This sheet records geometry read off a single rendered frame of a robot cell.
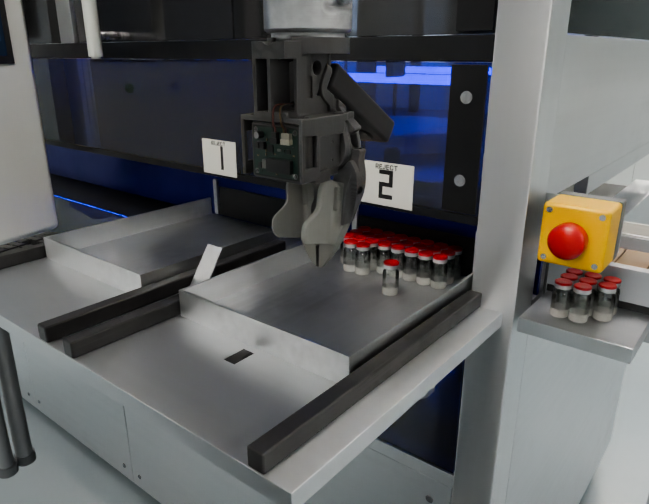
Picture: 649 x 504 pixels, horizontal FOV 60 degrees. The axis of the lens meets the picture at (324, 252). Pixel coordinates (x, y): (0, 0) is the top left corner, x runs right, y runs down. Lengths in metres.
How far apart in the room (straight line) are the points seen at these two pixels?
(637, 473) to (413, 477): 1.18
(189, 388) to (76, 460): 1.45
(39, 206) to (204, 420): 0.97
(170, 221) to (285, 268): 0.34
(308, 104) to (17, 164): 0.97
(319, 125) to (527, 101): 0.29
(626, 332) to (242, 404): 0.46
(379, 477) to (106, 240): 0.61
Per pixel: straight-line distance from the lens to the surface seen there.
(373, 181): 0.80
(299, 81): 0.48
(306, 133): 0.47
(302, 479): 0.47
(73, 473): 1.97
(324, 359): 0.58
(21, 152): 1.39
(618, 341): 0.73
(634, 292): 0.82
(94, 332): 0.68
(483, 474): 0.89
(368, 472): 1.02
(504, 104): 0.70
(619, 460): 2.08
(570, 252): 0.66
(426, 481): 0.95
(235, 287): 0.78
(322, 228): 0.52
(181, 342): 0.67
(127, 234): 1.07
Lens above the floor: 1.19
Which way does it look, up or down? 19 degrees down
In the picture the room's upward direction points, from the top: straight up
